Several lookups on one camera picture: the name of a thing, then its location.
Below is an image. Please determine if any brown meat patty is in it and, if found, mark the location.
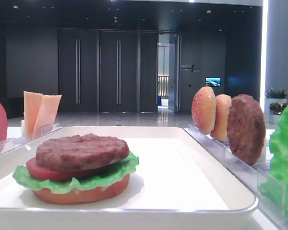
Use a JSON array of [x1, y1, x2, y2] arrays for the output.
[[227, 94, 266, 165], [36, 133, 129, 172]]

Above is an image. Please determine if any orange cheese slice right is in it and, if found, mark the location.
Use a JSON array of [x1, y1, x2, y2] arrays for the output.
[[33, 95, 62, 132]]

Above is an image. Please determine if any orange cheese slice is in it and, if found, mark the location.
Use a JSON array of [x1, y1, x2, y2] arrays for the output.
[[33, 95, 62, 132], [24, 91, 44, 135]]

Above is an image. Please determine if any orange cheese slice left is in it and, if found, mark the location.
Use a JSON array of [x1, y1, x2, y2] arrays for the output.
[[24, 91, 44, 135]]

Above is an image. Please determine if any red tomato slice on tray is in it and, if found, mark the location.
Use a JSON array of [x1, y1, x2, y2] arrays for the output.
[[26, 158, 121, 182]]

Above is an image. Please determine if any green lettuce on tray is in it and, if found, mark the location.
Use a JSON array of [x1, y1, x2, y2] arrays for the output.
[[12, 151, 139, 194]]

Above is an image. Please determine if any green lettuce leaf in rack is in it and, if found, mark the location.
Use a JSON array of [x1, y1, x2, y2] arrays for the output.
[[259, 105, 288, 217]]

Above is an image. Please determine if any sesame bun top slice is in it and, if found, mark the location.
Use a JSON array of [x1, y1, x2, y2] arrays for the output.
[[192, 86, 216, 135]]

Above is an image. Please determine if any dark double door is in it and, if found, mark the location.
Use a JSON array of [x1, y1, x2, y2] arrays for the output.
[[58, 29, 137, 112]]

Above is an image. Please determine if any white tray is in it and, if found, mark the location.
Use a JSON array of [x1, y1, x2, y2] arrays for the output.
[[0, 126, 258, 230]]

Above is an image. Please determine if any plain bun slice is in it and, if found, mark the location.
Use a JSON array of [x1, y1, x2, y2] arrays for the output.
[[211, 94, 231, 141]]

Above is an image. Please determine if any bottom bun on tray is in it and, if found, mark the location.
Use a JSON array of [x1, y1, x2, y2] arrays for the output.
[[32, 174, 130, 205]]

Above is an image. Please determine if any potted flower planter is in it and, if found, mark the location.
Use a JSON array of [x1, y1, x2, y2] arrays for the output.
[[264, 87, 288, 124]]

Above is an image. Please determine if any clear acrylic left rack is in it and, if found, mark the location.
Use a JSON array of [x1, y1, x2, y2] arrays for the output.
[[0, 123, 60, 155]]

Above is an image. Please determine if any clear acrylic rack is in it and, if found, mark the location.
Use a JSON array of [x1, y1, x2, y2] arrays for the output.
[[187, 124, 288, 230], [0, 123, 60, 155]]

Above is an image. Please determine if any clear acrylic right rack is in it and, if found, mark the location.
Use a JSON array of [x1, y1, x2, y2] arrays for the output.
[[187, 124, 288, 230]]

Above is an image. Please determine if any small wall screen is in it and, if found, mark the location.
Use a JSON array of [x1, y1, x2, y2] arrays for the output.
[[205, 78, 221, 87]]

